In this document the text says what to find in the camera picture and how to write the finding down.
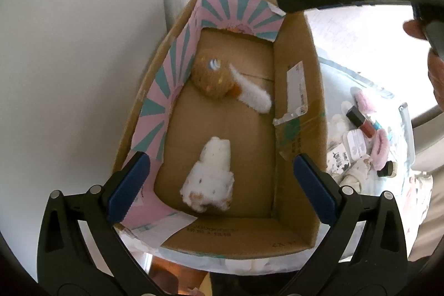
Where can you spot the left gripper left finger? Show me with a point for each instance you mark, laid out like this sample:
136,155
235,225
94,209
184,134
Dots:
80,252

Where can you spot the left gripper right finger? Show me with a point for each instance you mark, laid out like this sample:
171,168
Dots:
364,250

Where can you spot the black round jar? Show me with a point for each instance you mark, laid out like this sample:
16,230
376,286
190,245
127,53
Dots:
389,170

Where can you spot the floral printed small box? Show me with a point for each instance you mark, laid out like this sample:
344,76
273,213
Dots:
338,161

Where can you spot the pink fluffy sock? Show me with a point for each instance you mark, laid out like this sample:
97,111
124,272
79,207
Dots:
364,105
380,150

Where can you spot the red lip gloss black cap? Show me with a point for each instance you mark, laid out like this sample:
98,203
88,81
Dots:
360,121

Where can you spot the white speckled sock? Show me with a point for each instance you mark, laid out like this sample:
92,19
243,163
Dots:
358,175
210,182

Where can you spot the blue white tube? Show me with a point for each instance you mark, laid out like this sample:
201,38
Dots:
376,125

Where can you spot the person right hand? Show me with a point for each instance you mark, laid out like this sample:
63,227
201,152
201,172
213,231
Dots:
434,63

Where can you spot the floral grey blue cloth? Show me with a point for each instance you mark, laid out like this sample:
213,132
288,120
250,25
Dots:
169,223

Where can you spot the grey sofa cushion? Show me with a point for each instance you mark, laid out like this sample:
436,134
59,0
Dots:
428,131

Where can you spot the pink teal cardboard box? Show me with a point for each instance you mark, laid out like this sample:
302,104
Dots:
171,121

